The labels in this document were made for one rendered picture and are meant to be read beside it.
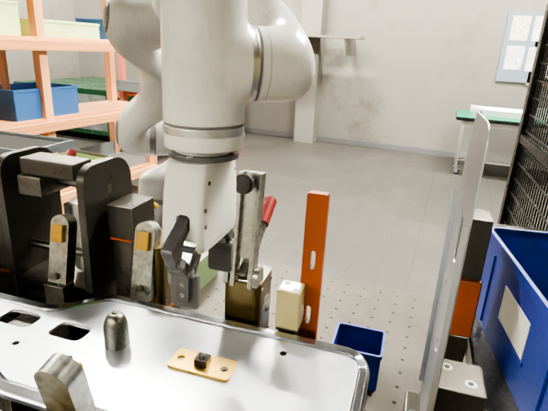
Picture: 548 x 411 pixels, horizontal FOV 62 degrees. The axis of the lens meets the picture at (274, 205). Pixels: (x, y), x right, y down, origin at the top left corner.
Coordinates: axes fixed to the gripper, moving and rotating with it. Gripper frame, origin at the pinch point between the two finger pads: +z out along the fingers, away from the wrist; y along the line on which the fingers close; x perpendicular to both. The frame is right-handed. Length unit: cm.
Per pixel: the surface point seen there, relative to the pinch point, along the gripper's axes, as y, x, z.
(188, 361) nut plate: 0.3, -2.1, 12.0
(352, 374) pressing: -5.1, 18.1, 12.3
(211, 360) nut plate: -1.0, 0.5, 12.0
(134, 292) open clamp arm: -13.2, -18.9, 12.8
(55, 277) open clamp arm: -11.0, -32.5, 11.8
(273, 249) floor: -247, -63, 111
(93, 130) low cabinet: -494, -407, 95
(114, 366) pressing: 4.1, -10.4, 12.3
